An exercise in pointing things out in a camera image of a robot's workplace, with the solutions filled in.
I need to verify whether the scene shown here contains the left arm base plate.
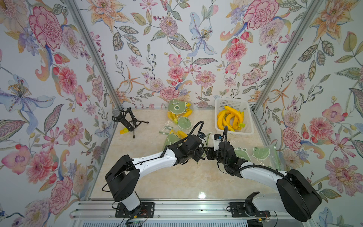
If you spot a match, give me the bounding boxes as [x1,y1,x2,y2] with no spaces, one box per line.
[115,202,155,218]

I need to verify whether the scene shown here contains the right corner aluminium post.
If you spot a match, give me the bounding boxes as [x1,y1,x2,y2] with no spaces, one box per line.
[252,1,321,114]

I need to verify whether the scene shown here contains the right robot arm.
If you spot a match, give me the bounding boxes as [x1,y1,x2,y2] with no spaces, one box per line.
[203,132,322,222]

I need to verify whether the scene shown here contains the zip-top bag bananas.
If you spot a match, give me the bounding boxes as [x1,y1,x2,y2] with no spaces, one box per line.
[234,145,281,170]
[163,99,193,131]
[162,130,211,153]

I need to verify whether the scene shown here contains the white plastic basket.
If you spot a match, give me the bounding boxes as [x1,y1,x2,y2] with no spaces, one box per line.
[215,98,254,137]

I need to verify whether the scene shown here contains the left corner aluminium post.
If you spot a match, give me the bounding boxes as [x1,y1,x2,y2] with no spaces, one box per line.
[65,0,123,110]

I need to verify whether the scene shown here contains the corner aluminium post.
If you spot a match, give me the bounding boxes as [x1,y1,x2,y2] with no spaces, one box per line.
[252,1,321,114]
[65,0,123,110]

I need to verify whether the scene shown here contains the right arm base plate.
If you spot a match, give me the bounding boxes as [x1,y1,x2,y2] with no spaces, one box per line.
[226,192,270,218]

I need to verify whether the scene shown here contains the aluminium front rail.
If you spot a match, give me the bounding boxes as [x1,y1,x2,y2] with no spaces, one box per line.
[70,200,315,227]

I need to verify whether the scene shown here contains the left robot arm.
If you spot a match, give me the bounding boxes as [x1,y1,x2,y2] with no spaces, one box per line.
[105,121,205,215]

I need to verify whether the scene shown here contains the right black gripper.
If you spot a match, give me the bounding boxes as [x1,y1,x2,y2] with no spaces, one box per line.
[204,146,229,167]

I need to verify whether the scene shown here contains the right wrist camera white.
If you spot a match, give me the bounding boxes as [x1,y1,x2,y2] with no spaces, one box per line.
[213,134,222,151]

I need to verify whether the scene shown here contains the black microphone tripod stand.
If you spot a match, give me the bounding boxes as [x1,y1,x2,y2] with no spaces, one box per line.
[112,107,149,139]

